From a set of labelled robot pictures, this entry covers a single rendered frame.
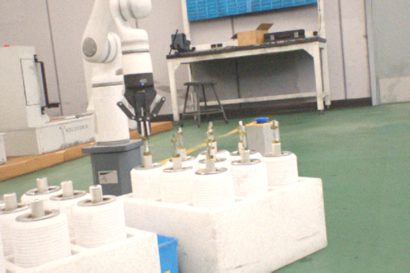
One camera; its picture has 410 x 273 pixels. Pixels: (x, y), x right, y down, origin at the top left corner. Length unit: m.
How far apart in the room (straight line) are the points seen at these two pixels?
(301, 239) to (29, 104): 2.81
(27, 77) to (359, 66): 3.73
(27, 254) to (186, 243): 0.40
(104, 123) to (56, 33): 6.01
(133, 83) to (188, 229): 0.40
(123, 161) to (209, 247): 0.51
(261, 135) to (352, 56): 4.82
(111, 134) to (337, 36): 4.99
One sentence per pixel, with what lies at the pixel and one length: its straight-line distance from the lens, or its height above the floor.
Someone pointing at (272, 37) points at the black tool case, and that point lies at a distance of 5.96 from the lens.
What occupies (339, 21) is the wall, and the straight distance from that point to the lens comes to 6.49.
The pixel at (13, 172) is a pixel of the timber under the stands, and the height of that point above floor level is 0.03.
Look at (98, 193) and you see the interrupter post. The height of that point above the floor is 0.27.
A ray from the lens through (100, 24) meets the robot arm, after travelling 1.66.
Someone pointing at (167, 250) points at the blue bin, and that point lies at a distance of 1.27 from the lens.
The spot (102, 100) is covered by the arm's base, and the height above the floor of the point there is 0.43.
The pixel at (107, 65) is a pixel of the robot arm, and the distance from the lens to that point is 1.74.
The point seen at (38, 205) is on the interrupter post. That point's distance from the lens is 1.06.
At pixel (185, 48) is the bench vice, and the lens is 6.10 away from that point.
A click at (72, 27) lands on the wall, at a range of 7.54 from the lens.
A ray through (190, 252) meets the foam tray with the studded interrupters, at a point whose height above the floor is 0.08.
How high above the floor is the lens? 0.46
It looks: 6 degrees down
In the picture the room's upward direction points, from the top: 6 degrees counter-clockwise
